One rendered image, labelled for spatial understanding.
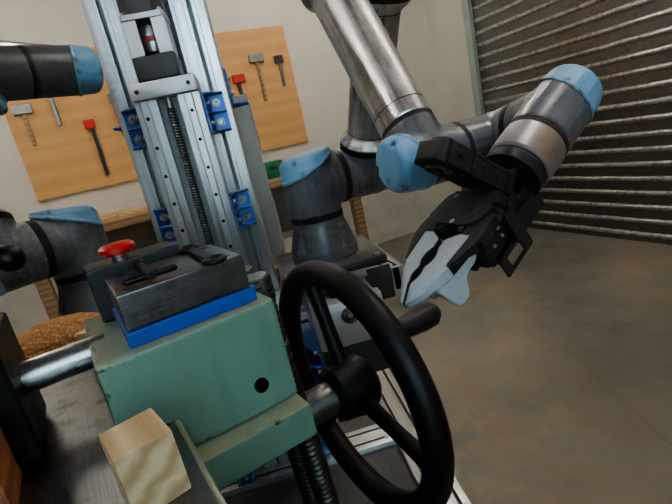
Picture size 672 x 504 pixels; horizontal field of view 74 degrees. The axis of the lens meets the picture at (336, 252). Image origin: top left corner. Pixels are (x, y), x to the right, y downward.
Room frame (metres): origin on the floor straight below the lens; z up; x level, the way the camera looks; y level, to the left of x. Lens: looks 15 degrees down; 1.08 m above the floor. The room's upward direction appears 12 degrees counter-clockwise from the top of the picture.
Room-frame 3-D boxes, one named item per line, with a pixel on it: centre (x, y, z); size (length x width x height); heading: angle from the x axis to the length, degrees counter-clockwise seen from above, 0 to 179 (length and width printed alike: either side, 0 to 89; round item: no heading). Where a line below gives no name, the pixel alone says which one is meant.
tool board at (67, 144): (3.48, 0.95, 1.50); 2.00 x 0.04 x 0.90; 112
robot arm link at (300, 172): (0.98, 0.02, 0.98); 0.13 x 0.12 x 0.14; 112
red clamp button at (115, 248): (0.39, 0.19, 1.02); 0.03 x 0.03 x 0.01
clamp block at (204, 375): (0.37, 0.15, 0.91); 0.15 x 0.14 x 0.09; 29
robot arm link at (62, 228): (0.91, 0.52, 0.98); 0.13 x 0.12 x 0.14; 138
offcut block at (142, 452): (0.23, 0.13, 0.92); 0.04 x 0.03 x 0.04; 37
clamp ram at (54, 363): (0.33, 0.23, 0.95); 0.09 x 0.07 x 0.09; 29
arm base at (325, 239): (0.98, 0.02, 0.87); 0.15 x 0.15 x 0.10
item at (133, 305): (0.38, 0.15, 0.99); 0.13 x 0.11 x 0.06; 29
